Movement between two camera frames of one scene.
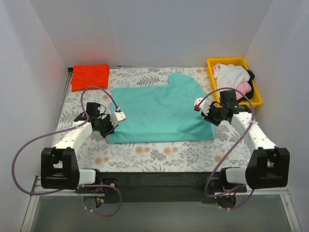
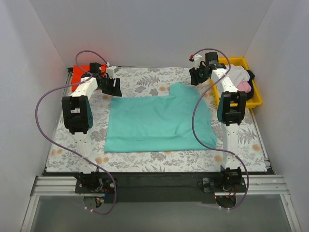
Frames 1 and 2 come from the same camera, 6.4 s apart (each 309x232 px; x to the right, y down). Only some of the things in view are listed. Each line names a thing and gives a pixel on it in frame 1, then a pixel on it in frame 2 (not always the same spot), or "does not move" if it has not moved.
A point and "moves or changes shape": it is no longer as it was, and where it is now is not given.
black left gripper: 107,126 to 110,83
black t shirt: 251,77 does not move
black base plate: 154,187 does not move
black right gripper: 212,116 to 197,75
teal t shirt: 161,113 moves or changes shape
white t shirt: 230,76 does not move
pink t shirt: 245,87 does not move
